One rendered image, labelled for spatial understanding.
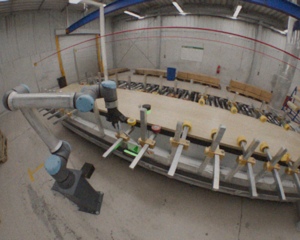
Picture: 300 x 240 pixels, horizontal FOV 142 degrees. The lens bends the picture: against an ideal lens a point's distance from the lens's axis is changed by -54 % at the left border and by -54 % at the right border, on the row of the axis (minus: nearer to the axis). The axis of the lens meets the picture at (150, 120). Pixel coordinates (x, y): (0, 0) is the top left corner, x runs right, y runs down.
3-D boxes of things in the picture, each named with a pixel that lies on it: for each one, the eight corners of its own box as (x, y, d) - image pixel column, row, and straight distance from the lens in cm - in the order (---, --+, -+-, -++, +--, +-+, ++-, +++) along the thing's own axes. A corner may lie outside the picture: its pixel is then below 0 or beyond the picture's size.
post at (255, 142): (226, 183, 110) (261, 141, 80) (223, 182, 108) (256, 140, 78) (226, 179, 112) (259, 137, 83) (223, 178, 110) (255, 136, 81)
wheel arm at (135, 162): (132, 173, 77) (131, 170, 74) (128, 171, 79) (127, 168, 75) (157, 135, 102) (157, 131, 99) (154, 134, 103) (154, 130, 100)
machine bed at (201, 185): (290, 205, 275) (332, 172, 239) (61, 125, 337) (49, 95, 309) (280, 173, 302) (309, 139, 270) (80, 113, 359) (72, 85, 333)
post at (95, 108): (103, 137, 125) (92, 98, 103) (100, 136, 128) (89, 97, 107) (105, 135, 127) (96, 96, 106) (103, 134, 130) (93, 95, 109)
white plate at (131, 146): (153, 159, 98) (154, 151, 91) (127, 149, 107) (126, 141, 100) (154, 158, 99) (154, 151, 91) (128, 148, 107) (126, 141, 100)
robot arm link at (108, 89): (100, 80, 78) (115, 78, 77) (103, 98, 82) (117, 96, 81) (98, 84, 69) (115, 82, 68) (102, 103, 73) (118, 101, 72)
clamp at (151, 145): (153, 149, 90) (153, 145, 86) (137, 144, 94) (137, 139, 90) (155, 145, 93) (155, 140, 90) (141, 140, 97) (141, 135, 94)
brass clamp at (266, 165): (276, 173, 111) (280, 169, 108) (264, 171, 102) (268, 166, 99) (274, 167, 114) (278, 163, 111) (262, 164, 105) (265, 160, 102)
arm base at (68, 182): (71, 191, 113) (65, 185, 105) (55, 186, 125) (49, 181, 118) (78, 173, 119) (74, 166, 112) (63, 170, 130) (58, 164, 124)
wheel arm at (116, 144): (106, 160, 92) (105, 156, 89) (103, 158, 94) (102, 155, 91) (135, 129, 114) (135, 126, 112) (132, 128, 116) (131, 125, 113)
